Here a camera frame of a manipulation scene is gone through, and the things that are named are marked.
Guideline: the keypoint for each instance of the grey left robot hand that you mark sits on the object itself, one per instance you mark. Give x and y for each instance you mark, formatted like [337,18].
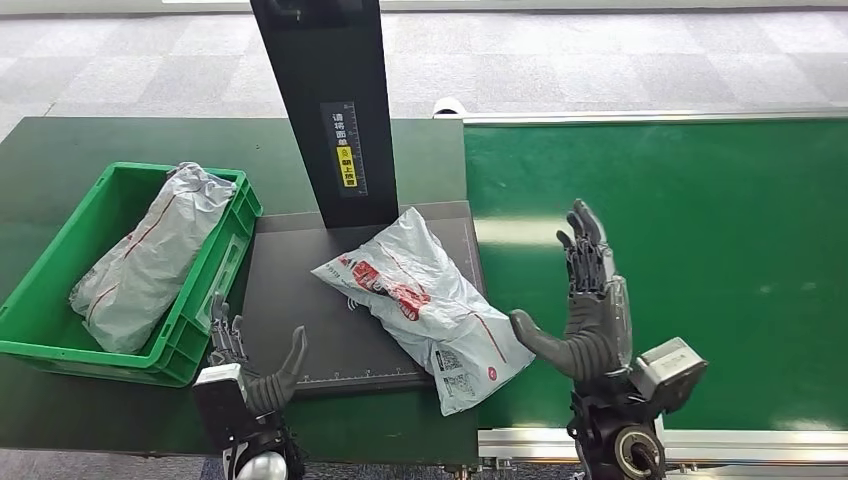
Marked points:
[265,391]

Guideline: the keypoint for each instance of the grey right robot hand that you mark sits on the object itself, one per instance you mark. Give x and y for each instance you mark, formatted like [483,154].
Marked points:
[596,331]

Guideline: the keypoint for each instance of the grey courier bag red print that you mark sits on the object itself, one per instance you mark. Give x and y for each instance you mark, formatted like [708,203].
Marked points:
[430,311]

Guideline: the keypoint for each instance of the green conveyor belt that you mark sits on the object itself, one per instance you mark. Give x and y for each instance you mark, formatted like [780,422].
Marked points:
[729,232]

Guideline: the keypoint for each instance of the white conveyor roller end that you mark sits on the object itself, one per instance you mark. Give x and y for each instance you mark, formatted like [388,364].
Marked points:
[448,106]

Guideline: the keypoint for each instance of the black scanner platform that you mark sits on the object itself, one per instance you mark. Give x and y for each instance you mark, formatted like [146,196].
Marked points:
[291,278]

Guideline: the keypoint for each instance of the green plastic crate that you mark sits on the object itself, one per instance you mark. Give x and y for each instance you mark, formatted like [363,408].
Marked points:
[212,278]

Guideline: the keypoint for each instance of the plain grey courier bag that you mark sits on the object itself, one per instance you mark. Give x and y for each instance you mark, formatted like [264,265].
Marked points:
[152,258]

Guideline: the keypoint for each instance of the yellow and black column label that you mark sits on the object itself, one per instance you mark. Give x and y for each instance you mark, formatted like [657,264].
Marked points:
[346,149]

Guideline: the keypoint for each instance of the black scanner column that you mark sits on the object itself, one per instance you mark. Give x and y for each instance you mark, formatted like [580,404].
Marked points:
[324,79]

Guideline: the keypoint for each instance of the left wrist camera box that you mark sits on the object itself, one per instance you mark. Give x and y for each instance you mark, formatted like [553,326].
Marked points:
[222,404]

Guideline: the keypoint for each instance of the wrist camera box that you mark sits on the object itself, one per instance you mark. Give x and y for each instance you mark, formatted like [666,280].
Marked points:
[669,371]
[222,404]

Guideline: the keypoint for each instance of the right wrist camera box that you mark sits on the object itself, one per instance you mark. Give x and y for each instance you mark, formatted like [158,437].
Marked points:
[669,371]

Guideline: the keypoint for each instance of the aluminium conveyor side rail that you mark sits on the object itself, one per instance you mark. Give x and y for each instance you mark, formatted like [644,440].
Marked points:
[530,444]
[629,116]

